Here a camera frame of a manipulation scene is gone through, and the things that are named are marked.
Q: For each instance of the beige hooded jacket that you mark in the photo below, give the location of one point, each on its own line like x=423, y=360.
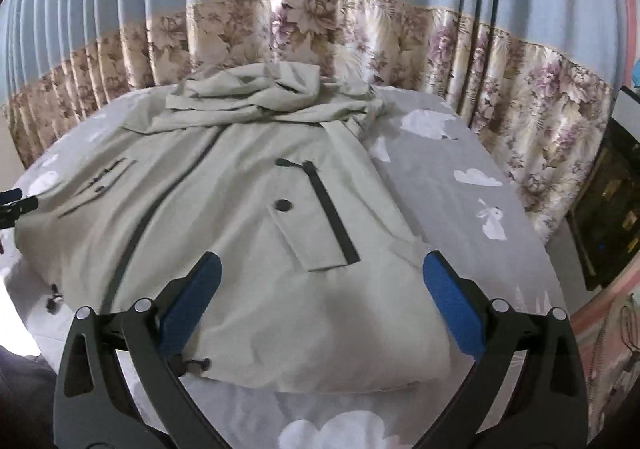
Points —
x=225, y=229

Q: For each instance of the grey printed bed sheet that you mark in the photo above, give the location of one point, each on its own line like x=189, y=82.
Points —
x=460, y=209

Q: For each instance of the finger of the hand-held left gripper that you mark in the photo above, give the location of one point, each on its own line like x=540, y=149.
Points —
x=17, y=209

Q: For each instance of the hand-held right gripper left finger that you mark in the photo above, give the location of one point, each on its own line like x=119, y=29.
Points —
x=192, y=296

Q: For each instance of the dark cabinet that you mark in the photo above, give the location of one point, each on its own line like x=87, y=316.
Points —
x=610, y=209

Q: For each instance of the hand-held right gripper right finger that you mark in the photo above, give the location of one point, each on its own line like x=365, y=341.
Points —
x=455, y=299

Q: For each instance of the pink patterned blanket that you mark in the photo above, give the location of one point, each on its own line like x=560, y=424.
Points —
x=607, y=329

